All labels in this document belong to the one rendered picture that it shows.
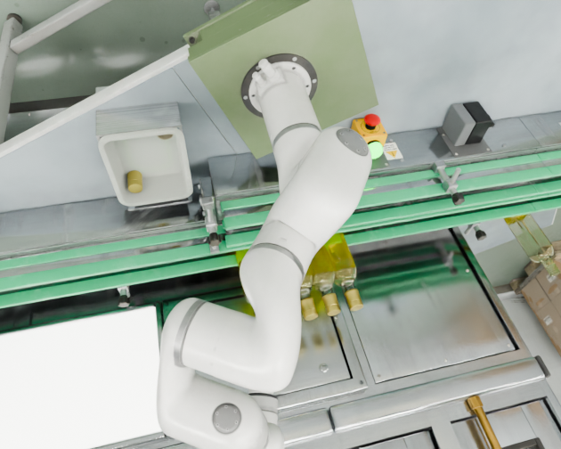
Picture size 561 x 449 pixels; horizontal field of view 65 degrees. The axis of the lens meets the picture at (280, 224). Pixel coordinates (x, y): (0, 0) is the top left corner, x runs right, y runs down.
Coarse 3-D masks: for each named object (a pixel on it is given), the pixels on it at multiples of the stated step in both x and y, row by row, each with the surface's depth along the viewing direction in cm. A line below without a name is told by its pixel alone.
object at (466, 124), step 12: (456, 108) 115; (468, 108) 115; (480, 108) 116; (444, 120) 120; (456, 120) 115; (468, 120) 113; (480, 120) 113; (456, 132) 116; (468, 132) 115; (480, 132) 116; (456, 144) 118
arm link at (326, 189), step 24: (336, 144) 63; (360, 144) 66; (312, 168) 58; (336, 168) 59; (360, 168) 62; (288, 192) 59; (312, 192) 56; (336, 192) 56; (360, 192) 60; (288, 216) 59; (312, 216) 57; (336, 216) 57; (264, 240) 58; (288, 240) 58; (312, 240) 60
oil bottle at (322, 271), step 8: (320, 256) 111; (328, 256) 111; (312, 264) 110; (320, 264) 110; (328, 264) 110; (312, 272) 109; (320, 272) 108; (328, 272) 108; (320, 280) 107; (328, 280) 108; (320, 288) 109
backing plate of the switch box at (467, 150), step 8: (440, 128) 122; (448, 144) 118; (464, 144) 119; (472, 144) 119; (480, 144) 119; (456, 152) 117; (464, 152) 117; (472, 152) 117; (480, 152) 117; (488, 152) 118
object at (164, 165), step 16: (160, 128) 90; (176, 128) 94; (112, 144) 97; (128, 144) 100; (144, 144) 101; (160, 144) 102; (176, 144) 103; (112, 160) 96; (128, 160) 104; (144, 160) 105; (160, 160) 106; (176, 160) 107; (112, 176) 97; (144, 176) 109; (160, 176) 110; (176, 176) 110; (128, 192) 106; (144, 192) 107; (160, 192) 107; (176, 192) 108
